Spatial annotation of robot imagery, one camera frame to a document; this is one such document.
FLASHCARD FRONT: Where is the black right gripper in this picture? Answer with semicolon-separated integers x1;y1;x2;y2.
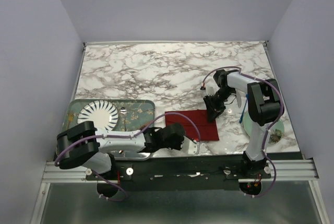
202;87;235;122

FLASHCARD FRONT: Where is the dark red cloth napkin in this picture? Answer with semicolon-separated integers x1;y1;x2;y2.
165;110;219;142

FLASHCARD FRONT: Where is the blue handled fork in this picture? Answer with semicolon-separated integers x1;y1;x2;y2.
239;94;248;124

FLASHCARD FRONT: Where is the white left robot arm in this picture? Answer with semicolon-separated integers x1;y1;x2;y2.
55;121;185;180

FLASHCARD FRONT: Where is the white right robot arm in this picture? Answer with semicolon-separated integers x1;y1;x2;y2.
201;66;284;178

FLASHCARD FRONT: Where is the silver table knife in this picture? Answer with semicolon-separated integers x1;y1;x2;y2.
235;90;242;108

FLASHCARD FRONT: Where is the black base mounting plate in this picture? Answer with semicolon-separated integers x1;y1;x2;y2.
101;155;271;191

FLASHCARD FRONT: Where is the teal floral serving tray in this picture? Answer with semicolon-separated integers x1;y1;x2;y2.
62;99;156;132

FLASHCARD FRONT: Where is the silver spoon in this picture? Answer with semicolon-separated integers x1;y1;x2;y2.
120;107;128;131

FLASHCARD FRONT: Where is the light green plate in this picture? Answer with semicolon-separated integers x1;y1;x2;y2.
242;111;285;145

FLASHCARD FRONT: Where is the blue striped white plate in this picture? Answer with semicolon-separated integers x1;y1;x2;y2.
77;100;119;131

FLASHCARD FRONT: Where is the gold fork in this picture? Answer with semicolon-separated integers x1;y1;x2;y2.
65;111;75;130

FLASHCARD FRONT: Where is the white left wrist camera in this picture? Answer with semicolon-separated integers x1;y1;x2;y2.
181;136;200;155

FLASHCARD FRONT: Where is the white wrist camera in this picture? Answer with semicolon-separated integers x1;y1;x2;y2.
181;136;200;155
201;85;215;96

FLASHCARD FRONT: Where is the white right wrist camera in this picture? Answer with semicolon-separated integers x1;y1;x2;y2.
201;85;215;96

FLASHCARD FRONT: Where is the aluminium frame rail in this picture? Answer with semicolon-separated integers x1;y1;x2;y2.
41;159;319;182

